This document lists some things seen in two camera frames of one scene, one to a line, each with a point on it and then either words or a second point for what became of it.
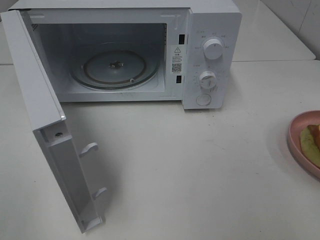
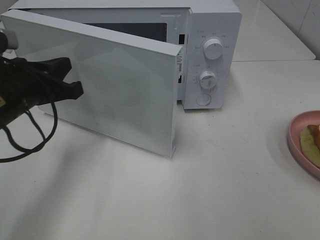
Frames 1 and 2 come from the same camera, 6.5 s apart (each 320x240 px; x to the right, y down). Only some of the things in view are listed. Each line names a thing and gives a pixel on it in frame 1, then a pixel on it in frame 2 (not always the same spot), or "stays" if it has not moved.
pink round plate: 300,121 stays
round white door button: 203,99 stays
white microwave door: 65,159 → 130,84
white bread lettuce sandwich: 310,143 stays
